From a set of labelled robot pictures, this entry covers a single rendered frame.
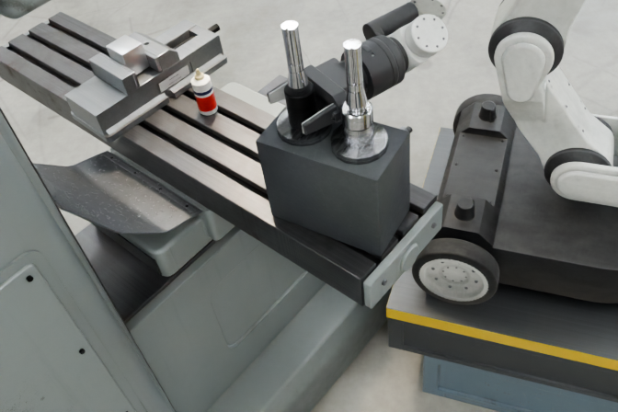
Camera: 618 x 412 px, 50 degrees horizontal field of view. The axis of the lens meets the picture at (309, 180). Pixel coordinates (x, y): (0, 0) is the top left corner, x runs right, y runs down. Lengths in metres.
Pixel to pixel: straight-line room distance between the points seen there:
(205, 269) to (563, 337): 0.83
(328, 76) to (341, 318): 0.98
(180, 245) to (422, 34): 0.65
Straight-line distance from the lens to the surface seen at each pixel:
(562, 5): 1.34
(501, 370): 1.79
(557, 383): 1.80
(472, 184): 1.66
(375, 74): 1.05
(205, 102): 1.41
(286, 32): 0.95
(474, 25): 3.27
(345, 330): 1.91
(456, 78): 2.94
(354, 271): 1.10
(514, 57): 1.35
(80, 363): 1.26
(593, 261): 1.59
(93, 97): 1.47
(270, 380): 1.82
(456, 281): 1.62
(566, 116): 1.50
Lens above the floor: 1.80
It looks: 46 degrees down
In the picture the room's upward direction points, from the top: 9 degrees counter-clockwise
